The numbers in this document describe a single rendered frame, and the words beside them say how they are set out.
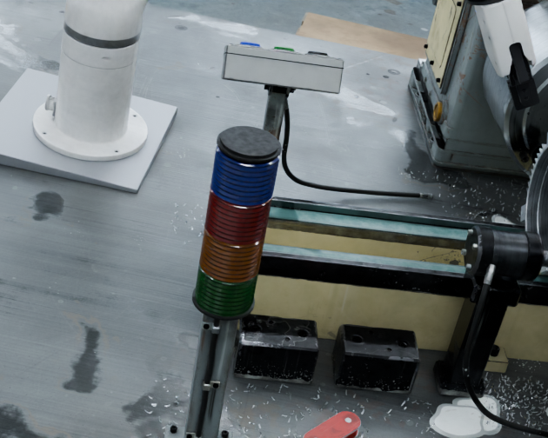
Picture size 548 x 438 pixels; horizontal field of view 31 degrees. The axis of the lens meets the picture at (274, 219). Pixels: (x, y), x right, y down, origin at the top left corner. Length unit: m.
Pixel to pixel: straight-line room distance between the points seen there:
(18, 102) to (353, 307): 0.73
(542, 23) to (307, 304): 0.58
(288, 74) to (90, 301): 0.42
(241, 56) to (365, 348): 0.46
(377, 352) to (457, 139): 0.63
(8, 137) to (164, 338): 0.51
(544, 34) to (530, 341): 0.46
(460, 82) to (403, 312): 0.55
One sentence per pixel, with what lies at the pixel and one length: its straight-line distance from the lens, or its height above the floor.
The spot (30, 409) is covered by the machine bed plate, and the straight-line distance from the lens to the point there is 1.22.
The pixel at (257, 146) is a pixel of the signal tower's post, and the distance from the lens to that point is 0.91.
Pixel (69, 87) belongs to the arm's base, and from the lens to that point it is 1.63.
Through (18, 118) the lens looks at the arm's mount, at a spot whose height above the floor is 0.82.
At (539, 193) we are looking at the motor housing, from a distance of 1.45.
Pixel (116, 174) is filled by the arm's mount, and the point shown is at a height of 0.81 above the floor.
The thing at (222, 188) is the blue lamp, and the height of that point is 1.18.
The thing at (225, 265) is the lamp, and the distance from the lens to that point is 0.96.
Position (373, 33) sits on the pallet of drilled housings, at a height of 0.15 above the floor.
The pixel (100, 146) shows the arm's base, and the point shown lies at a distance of 1.66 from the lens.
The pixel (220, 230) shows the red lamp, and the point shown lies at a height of 1.13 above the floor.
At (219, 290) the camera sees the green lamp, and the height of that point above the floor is 1.06.
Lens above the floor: 1.67
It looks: 33 degrees down
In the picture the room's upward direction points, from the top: 11 degrees clockwise
